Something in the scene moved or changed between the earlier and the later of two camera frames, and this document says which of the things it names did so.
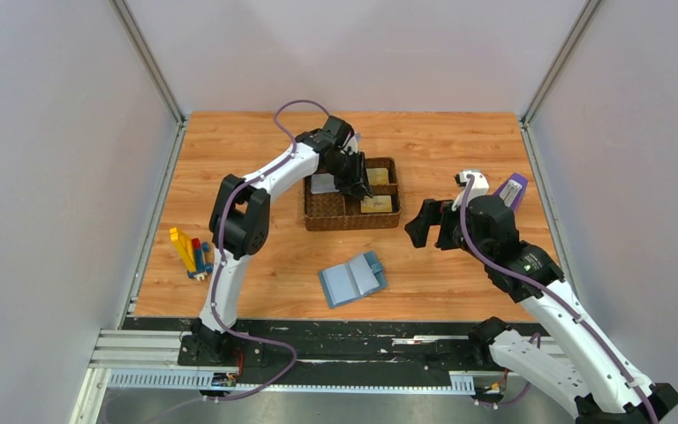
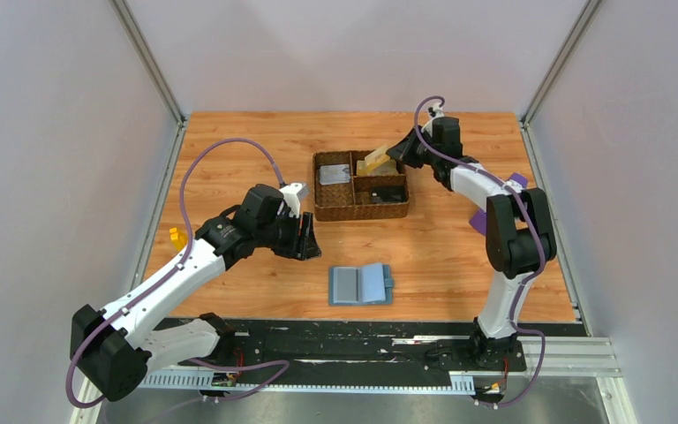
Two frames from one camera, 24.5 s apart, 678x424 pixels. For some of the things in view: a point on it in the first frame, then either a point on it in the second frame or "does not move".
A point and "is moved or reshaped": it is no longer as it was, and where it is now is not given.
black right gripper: (433, 213) to (403, 152)
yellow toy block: (184, 248) does not move
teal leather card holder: (358, 277) is moved or reshaped
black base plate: (213, 345) does not move
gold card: (376, 204) to (376, 157)
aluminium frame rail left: (124, 347) does not move
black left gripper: (353, 185) to (300, 247)
